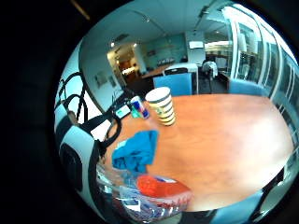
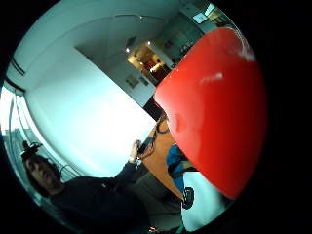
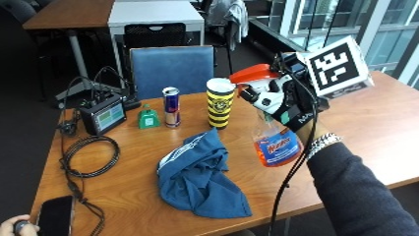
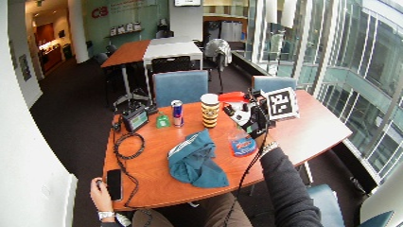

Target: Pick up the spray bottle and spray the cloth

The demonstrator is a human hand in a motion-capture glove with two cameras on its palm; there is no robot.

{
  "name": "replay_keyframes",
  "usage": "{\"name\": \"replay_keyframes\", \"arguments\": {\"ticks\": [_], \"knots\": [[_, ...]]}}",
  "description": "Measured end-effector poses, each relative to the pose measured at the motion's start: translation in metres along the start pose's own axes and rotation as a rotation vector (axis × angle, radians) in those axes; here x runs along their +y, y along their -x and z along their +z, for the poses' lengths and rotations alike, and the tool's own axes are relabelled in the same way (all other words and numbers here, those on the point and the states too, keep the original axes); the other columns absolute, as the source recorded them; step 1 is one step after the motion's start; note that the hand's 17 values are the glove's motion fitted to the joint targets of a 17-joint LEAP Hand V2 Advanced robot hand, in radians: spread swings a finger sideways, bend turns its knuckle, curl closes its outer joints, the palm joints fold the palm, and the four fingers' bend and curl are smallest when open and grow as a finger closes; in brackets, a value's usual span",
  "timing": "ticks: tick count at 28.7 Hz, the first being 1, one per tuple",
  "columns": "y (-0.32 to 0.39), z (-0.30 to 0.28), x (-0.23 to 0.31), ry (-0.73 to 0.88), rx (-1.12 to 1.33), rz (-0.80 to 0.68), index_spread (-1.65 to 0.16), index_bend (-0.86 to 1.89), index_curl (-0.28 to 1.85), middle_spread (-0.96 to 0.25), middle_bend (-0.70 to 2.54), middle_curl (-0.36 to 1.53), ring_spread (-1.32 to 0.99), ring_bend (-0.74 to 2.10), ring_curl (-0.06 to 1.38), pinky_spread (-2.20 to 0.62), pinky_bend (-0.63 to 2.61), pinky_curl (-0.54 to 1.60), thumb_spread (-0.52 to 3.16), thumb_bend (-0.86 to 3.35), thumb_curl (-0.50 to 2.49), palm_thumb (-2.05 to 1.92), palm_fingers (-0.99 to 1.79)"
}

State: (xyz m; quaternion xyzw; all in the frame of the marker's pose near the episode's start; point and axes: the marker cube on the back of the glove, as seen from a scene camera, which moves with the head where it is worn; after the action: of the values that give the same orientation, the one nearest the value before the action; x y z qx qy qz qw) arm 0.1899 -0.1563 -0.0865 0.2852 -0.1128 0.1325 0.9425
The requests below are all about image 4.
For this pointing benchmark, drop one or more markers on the red plastic object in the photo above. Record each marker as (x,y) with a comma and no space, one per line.
(232,96)

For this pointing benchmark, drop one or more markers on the wall screen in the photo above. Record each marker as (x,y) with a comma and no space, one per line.
(188,2)

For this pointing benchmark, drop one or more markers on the dark wall poster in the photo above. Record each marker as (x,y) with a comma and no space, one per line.
(25,67)

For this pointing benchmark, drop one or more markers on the teal cloth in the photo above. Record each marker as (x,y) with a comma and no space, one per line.
(197,160)

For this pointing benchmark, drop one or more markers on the black mesh chair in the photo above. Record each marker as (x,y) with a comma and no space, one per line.
(171,64)

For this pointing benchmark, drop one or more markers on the white background table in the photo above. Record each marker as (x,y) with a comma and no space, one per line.
(172,48)

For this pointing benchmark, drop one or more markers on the blue silver drink can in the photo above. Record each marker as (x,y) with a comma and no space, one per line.
(177,113)

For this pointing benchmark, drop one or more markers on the black smartphone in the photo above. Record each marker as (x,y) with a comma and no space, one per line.
(114,184)

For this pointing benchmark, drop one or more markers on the grey jacket on stand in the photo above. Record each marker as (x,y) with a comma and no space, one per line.
(219,50)

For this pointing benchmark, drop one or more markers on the small black monitor device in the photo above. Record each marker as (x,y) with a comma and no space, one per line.
(136,119)

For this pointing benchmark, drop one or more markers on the orange background table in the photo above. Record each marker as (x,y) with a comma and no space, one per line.
(128,52)

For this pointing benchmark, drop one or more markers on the white marker cube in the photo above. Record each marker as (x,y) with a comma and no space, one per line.
(281,104)

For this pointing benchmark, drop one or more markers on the wall shelf with frames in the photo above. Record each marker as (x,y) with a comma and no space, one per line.
(126,30)

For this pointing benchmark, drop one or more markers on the person's brown trousers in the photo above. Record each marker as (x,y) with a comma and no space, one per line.
(219,213)

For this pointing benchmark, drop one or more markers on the small green object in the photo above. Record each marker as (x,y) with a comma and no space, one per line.
(163,121)

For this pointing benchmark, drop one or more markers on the white wristwatch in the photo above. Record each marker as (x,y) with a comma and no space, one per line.
(106,215)

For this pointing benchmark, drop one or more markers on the yellow black striped cup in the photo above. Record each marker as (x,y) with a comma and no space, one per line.
(209,110)

